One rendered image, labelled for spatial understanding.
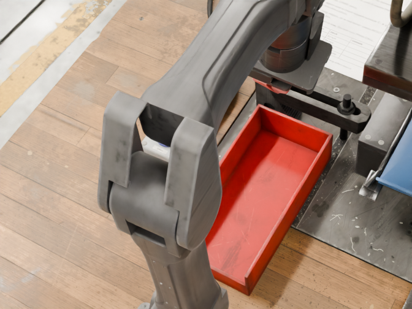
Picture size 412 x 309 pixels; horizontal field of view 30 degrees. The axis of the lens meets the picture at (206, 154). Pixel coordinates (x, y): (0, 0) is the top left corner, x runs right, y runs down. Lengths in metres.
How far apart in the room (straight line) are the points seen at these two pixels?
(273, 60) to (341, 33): 0.45
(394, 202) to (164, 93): 0.56
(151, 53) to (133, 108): 0.67
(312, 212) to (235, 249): 0.12
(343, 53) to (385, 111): 0.20
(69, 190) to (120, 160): 0.53
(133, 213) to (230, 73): 0.14
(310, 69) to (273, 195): 0.27
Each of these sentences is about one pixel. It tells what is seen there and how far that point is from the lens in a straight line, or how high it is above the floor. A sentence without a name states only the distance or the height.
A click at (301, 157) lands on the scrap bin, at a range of 1.14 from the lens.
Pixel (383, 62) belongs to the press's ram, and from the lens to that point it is 0.95.
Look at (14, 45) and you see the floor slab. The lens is 2.65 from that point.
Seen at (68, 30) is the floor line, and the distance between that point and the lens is 2.63.
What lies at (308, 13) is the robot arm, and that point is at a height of 1.30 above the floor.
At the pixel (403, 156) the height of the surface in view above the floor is 0.99.
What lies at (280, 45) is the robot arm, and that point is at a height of 1.24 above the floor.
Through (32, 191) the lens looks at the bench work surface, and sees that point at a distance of 1.18.
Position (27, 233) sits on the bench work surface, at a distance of 1.14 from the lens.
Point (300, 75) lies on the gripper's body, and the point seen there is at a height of 1.17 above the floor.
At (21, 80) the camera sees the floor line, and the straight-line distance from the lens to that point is 2.54.
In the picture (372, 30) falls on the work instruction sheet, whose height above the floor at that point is 0.90.
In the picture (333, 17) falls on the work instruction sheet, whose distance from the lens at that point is 1.32.
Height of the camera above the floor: 1.86
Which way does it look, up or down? 56 degrees down
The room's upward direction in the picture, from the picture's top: 10 degrees counter-clockwise
